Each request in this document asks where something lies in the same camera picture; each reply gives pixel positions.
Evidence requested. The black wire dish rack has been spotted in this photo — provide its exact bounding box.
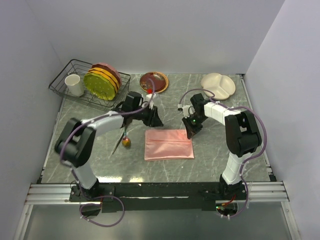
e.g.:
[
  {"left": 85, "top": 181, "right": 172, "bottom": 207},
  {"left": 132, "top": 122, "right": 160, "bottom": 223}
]
[{"left": 48, "top": 59, "right": 131, "bottom": 112}]

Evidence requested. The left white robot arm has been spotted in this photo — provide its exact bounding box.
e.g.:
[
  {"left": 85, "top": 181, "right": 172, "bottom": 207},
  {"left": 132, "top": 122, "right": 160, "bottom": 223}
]
[{"left": 54, "top": 91, "right": 164, "bottom": 201}]

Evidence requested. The orange plate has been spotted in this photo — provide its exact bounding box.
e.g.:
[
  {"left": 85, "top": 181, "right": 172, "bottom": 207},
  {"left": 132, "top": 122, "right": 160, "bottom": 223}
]
[{"left": 88, "top": 67, "right": 121, "bottom": 93}]

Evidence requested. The cream divided plate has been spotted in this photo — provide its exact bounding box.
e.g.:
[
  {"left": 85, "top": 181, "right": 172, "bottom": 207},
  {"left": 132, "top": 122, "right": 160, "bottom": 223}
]
[{"left": 201, "top": 73, "right": 236, "bottom": 100}]

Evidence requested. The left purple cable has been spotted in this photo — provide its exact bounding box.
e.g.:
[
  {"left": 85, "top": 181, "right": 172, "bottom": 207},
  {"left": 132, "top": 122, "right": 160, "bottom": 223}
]
[{"left": 59, "top": 77, "right": 157, "bottom": 227}]

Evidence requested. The black utensil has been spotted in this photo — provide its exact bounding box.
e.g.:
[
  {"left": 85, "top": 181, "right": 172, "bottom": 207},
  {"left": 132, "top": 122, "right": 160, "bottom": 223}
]
[{"left": 111, "top": 130, "right": 126, "bottom": 155}]

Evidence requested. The dark red decorated plate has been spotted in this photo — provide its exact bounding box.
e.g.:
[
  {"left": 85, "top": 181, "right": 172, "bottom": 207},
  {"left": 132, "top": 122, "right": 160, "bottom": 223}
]
[{"left": 139, "top": 71, "right": 169, "bottom": 93}]

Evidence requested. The pink satin napkin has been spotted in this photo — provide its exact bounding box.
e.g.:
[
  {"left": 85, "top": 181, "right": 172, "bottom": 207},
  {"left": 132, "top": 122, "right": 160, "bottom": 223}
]
[{"left": 144, "top": 129, "right": 194, "bottom": 162}]

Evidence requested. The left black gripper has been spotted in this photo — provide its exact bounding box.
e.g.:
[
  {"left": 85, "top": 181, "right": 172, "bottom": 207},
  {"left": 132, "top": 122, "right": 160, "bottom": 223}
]
[{"left": 132, "top": 104, "right": 164, "bottom": 129}]

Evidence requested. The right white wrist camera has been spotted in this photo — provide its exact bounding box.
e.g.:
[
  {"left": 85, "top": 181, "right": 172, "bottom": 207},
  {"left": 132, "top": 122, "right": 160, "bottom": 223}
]
[{"left": 177, "top": 104, "right": 194, "bottom": 118}]

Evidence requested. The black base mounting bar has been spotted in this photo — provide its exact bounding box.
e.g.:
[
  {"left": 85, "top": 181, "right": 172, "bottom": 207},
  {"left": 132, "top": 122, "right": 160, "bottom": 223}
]
[{"left": 69, "top": 182, "right": 247, "bottom": 213}]

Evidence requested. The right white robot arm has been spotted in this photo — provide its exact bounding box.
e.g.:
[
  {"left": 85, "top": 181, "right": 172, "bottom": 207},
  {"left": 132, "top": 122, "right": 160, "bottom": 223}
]
[{"left": 177, "top": 93, "right": 262, "bottom": 200}]

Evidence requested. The purple cable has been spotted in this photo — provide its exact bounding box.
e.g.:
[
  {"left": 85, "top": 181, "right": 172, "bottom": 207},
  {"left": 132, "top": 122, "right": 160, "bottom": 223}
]
[
  {"left": 59, "top": 77, "right": 157, "bottom": 227},
  {"left": 177, "top": 88, "right": 268, "bottom": 221}
]

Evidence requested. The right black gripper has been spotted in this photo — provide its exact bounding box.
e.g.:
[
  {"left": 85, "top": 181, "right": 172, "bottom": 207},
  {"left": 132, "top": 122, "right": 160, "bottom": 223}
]
[{"left": 182, "top": 113, "right": 209, "bottom": 139}]

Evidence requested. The iridescent metal spoon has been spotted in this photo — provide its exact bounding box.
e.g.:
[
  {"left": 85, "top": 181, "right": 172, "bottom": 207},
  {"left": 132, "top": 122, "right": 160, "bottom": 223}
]
[{"left": 121, "top": 126, "right": 132, "bottom": 149}]

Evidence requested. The white cup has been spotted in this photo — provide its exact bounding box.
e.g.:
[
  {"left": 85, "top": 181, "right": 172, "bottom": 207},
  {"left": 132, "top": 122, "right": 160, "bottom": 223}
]
[{"left": 64, "top": 74, "right": 85, "bottom": 97}]

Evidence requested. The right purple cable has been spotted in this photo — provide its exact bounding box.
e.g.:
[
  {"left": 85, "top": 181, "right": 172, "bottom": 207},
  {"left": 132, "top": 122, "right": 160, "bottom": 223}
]
[{"left": 177, "top": 88, "right": 268, "bottom": 221}]

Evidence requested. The green polka dot plate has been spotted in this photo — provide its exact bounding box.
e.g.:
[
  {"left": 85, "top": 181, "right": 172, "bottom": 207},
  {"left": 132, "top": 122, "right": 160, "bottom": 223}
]
[{"left": 83, "top": 73, "right": 116, "bottom": 101}]

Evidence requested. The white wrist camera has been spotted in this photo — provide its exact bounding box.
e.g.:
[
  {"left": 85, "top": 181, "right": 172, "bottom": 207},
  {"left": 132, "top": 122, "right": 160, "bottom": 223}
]
[
  {"left": 145, "top": 88, "right": 159, "bottom": 110},
  {"left": 177, "top": 104, "right": 194, "bottom": 118}
]

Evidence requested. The aluminium frame rail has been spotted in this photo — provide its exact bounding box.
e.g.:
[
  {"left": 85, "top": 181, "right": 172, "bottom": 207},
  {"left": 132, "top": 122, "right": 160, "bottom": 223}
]
[{"left": 24, "top": 182, "right": 289, "bottom": 205}]

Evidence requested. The dark pink plate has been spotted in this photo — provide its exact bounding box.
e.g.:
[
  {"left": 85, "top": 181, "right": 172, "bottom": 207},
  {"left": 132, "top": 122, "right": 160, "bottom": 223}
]
[{"left": 91, "top": 62, "right": 122, "bottom": 86}]

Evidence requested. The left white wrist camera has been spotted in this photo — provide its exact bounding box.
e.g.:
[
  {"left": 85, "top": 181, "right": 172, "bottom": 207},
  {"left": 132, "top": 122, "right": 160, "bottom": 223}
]
[{"left": 145, "top": 88, "right": 159, "bottom": 110}]

